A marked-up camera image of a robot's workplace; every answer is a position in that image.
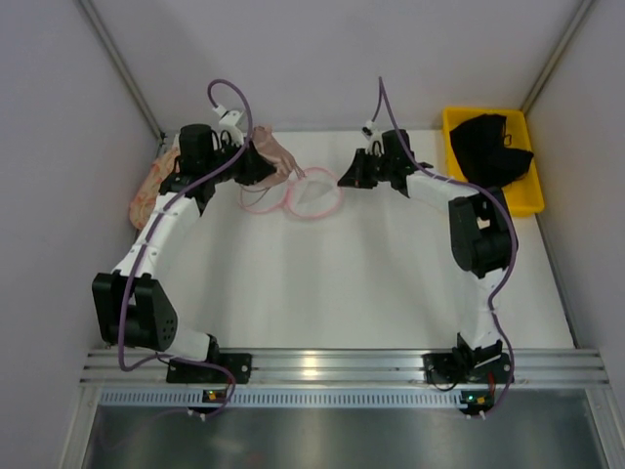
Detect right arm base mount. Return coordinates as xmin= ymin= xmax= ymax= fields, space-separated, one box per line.
xmin=423 ymin=352 xmax=513 ymax=391

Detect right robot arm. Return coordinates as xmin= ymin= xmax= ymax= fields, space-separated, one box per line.
xmin=338 ymin=124 xmax=518 ymax=369

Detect purple cable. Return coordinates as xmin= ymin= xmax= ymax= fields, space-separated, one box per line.
xmin=118 ymin=78 xmax=255 ymax=420
xmin=370 ymin=76 xmax=519 ymax=420

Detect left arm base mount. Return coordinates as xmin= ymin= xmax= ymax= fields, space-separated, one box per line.
xmin=166 ymin=353 xmax=253 ymax=384

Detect yellow plastic tray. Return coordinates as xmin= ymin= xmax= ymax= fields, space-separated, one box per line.
xmin=442 ymin=107 xmax=545 ymax=217

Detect aluminium frame rail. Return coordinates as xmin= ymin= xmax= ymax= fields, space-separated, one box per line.
xmin=79 ymin=349 xmax=609 ymax=389

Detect black bra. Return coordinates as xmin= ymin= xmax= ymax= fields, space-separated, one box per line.
xmin=450 ymin=113 xmax=534 ymax=189

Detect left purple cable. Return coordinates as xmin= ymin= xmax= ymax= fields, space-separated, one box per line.
xmin=118 ymin=78 xmax=255 ymax=420

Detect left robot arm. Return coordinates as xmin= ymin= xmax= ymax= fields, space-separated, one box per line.
xmin=92 ymin=124 xmax=294 ymax=371

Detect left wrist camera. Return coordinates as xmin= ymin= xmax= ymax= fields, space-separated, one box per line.
xmin=213 ymin=105 xmax=245 ymax=147

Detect orange patterned laundry bag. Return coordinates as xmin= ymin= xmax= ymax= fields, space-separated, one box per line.
xmin=129 ymin=148 xmax=180 ymax=231

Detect perforated cable duct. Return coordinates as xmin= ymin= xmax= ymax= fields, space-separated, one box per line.
xmin=100 ymin=388 xmax=467 ymax=408

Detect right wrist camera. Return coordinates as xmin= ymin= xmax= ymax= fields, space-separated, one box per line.
xmin=361 ymin=120 xmax=382 ymax=144

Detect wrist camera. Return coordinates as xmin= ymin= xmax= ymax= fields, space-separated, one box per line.
xmin=361 ymin=120 xmax=382 ymax=144
xmin=213 ymin=105 xmax=245 ymax=147

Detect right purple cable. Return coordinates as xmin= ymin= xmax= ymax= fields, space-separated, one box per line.
xmin=370 ymin=76 xmax=519 ymax=420

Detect pink satin bra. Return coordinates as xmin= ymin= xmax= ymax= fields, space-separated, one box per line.
xmin=240 ymin=125 xmax=306 ymax=204

